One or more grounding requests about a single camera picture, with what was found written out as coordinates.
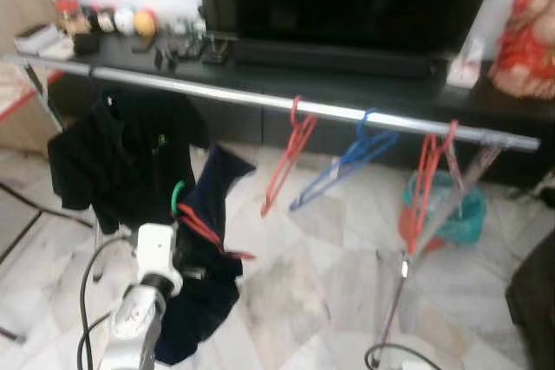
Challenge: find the navy polo shirt red-striped collar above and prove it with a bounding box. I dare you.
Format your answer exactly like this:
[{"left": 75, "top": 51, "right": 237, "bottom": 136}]
[{"left": 154, "top": 145, "right": 257, "bottom": 367}]

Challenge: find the green plastic hanger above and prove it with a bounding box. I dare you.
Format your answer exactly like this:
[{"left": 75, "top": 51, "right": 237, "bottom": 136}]
[{"left": 170, "top": 180, "right": 186, "bottom": 216}]

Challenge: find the red plastic hanger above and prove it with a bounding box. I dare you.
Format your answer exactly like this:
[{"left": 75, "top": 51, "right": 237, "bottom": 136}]
[
  {"left": 408, "top": 120, "right": 460, "bottom": 255},
  {"left": 260, "top": 95, "right": 318, "bottom": 217}
]

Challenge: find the blue plastic hanger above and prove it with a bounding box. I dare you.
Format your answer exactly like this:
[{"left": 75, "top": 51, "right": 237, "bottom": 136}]
[{"left": 289, "top": 110, "right": 401, "bottom": 212}]

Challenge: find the black polo shirt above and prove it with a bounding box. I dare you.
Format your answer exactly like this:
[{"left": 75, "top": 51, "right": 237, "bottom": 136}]
[{"left": 48, "top": 84, "right": 209, "bottom": 234}]

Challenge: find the black TV console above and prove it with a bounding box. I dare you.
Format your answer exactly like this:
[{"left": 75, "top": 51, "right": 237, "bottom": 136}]
[{"left": 48, "top": 30, "right": 555, "bottom": 191}]

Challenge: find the silver metal clothes rack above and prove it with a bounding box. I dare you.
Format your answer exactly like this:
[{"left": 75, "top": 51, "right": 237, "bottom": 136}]
[{"left": 0, "top": 54, "right": 540, "bottom": 369}]

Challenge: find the dark brown sofa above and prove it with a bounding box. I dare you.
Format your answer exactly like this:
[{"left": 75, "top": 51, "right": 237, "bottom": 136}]
[{"left": 506, "top": 231, "right": 555, "bottom": 370}]

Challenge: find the small black device box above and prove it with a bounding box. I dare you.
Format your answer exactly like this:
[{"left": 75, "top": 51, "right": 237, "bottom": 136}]
[{"left": 201, "top": 34, "right": 237, "bottom": 66}]

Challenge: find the orange waste bin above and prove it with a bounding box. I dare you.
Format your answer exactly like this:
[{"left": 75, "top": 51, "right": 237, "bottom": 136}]
[{"left": 399, "top": 201, "right": 447, "bottom": 255}]

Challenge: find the black wallet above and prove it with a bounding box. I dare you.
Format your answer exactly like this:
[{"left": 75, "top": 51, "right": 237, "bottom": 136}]
[{"left": 72, "top": 32, "right": 101, "bottom": 55}]

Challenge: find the green plastic bin liner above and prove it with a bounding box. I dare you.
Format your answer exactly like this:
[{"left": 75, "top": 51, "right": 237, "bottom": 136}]
[{"left": 403, "top": 171, "right": 486, "bottom": 245}]

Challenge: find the black soundbar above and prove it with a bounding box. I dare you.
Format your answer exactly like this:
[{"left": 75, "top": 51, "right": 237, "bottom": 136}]
[{"left": 232, "top": 38, "right": 439, "bottom": 81}]

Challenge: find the white round plush toy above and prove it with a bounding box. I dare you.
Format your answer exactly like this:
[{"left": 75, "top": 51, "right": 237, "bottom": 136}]
[{"left": 114, "top": 6, "right": 135, "bottom": 36}]

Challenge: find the white box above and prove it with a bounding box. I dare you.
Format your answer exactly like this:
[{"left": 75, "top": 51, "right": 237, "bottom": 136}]
[{"left": 15, "top": 23, "right": 75, "bottom": 61}]

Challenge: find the red robed figurine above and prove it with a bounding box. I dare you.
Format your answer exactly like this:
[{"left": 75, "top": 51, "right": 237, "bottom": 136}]
[{"left": 488, "top": 0, "right": 555, "bottom": 101}]

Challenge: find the small white pink package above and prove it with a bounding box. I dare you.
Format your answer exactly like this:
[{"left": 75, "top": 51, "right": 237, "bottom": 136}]
[{"left": 447, "top": 36, "right": 485, "bottom": 89}]

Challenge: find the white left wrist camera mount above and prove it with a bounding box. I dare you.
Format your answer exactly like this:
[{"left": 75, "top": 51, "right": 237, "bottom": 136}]
[{"left": 134, "top": 223, "right": 183, "bottom": 295}]

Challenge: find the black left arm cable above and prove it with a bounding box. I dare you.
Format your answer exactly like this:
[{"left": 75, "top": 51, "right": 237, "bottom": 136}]
[{"left": 76, "top": 236, "right": 140, "bottom": 370}]

